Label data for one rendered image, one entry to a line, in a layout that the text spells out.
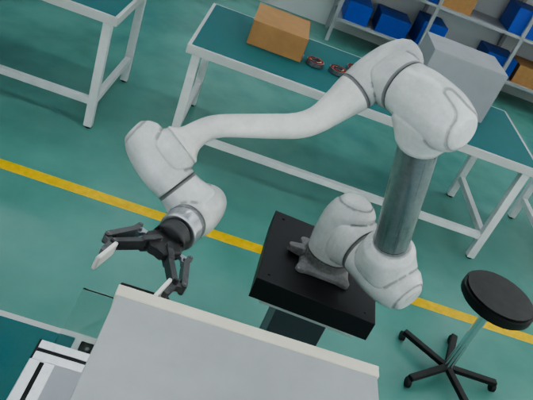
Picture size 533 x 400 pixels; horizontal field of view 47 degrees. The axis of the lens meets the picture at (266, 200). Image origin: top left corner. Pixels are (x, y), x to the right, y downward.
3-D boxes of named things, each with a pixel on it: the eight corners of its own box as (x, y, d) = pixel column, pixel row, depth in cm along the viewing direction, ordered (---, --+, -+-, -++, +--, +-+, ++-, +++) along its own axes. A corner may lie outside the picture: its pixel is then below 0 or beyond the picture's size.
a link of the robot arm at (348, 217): (331, 231, 209) (358, 180, 198) (366, 267, 199) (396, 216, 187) (297, 238, 199) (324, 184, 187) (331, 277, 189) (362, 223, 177)
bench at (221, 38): (185, 98, 455) (213, 2, 416) (454, 194, 477) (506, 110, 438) (156, 155, 379) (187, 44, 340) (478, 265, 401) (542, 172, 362)
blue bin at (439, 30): (408, 33, 724) (419, 9, 709) (429, 41, 728) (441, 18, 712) (413, 45, 689) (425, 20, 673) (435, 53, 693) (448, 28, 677)
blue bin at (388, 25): (371, 20, 720) (378, 3, 709) (399, 30, 724) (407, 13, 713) (373, 30, 684) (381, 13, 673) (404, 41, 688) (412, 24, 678)
